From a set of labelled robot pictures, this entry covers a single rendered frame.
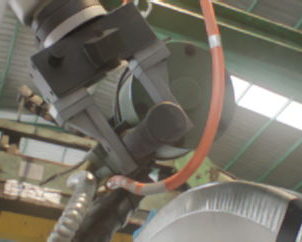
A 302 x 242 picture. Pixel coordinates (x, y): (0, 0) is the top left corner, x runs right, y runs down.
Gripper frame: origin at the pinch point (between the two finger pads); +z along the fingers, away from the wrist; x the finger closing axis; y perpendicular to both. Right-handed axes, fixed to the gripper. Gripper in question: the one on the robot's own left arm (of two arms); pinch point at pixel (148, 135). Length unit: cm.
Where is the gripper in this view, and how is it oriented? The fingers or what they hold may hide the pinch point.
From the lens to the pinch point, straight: 54.6
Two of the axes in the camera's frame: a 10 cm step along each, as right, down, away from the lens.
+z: 5.7, 8.2, -0.2
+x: 7.7, -5.2, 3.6
